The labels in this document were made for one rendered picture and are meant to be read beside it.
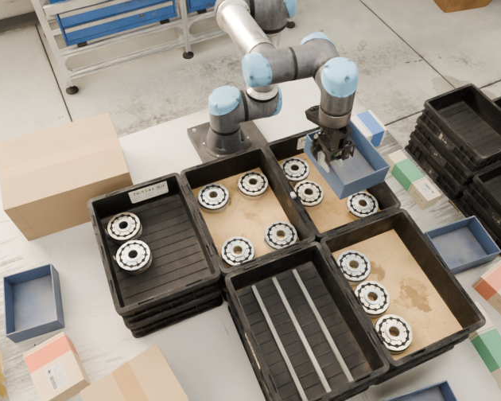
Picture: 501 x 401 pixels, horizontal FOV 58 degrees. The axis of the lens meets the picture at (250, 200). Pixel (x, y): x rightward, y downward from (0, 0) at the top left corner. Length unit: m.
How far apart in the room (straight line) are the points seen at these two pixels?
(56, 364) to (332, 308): 0.80
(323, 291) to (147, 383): 0.55
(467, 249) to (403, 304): 0.42
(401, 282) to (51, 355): 1.04
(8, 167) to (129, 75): 1.76
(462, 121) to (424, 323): 1.30
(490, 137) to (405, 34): 1.55
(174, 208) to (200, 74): 1.85
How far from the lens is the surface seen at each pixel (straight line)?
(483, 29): 4.08
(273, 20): 1.41
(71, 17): 3.04
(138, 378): 1.29
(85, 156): 1.64
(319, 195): 1.52
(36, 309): 1.63
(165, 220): 1.51
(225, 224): 1.48
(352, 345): 1.35
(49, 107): 3.26
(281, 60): 1.04
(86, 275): 1.62
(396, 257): 1.50
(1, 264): 1.76
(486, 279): 1.64
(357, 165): 1.35
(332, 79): 0.98
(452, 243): 1.74
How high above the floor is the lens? 2.09
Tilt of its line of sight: 56 degrees down
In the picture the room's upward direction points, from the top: 1 degrees clockwise
